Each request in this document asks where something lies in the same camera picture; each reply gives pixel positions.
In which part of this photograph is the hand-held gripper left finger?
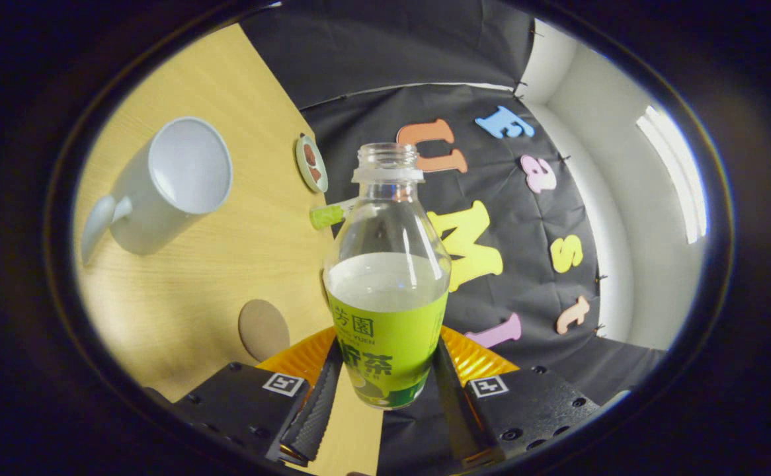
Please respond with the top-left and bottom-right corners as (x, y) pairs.
(174, 325), (345, 467)

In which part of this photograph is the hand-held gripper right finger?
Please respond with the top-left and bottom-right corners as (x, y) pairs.
(430, 324), (603, 470)

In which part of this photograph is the brown round coaster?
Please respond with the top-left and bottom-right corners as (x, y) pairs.
(238, 299), (291, 362)

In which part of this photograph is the green label juice bottle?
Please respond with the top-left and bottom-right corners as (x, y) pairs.
(323, 142), (452, 411)

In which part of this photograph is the white cup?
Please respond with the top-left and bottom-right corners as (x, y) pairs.
(80, 117), (234, 265)

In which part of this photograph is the capped green label bottle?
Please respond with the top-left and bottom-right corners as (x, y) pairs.
(309, 197), (360, 231)

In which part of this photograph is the wooden table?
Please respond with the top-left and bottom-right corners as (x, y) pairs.
(73, 23), (386, 476)

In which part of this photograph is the black backdrop cloth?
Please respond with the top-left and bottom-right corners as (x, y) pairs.
(240, 0), (667, 476)

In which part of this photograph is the pale green plate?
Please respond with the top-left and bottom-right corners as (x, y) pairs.
(295, 134), (329, 194)

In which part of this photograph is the ceiling light panel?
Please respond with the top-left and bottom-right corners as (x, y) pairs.
(635, 104), (709, 245)

